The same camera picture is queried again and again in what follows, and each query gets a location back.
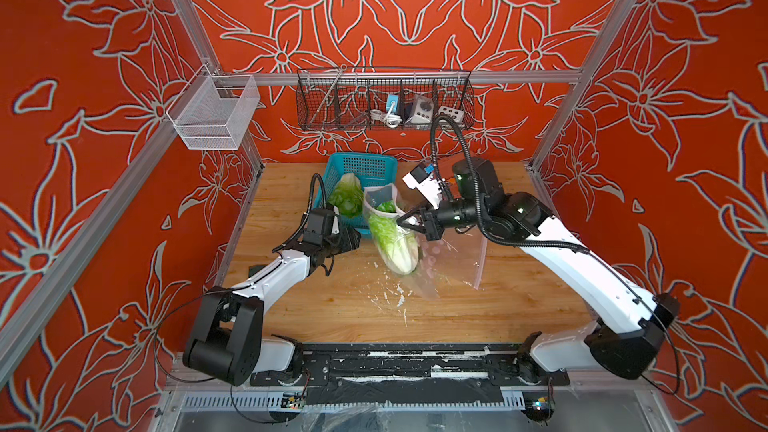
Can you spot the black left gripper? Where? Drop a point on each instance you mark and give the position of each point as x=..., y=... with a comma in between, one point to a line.
x=349, y=241

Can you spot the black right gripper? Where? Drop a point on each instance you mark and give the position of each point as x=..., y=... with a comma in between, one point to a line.
x=431, y=227

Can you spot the green chinese cabbage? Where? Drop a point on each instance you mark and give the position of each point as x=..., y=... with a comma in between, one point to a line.
x=347, y=196
x=397, y=246

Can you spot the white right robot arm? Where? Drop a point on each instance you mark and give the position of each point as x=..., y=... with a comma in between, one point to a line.
x=630, y=324

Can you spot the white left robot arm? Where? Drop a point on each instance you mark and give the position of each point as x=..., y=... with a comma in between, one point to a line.
x=227, y=342

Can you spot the teal plastic basket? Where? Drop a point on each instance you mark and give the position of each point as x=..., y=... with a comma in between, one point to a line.
x=373, y=170

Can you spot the white power adapter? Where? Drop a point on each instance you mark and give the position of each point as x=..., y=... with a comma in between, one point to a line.
x=421, y=111

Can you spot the white socket cube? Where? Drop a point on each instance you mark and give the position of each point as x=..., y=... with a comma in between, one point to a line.
x=456, y=114

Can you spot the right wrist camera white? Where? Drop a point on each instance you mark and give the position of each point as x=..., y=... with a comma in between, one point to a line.
x=423, y=178

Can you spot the blue white charger with cable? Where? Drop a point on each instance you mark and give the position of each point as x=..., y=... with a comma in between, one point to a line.
x=389, y=115

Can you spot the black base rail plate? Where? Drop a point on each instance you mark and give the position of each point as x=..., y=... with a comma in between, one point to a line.
x=409, y=374

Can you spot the black wire wall basket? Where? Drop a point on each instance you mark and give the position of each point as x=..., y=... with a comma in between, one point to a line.
x=359, y=98

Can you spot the clear acrylic wall box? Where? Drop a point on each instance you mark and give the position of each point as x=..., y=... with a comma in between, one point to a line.
x=206, y=120

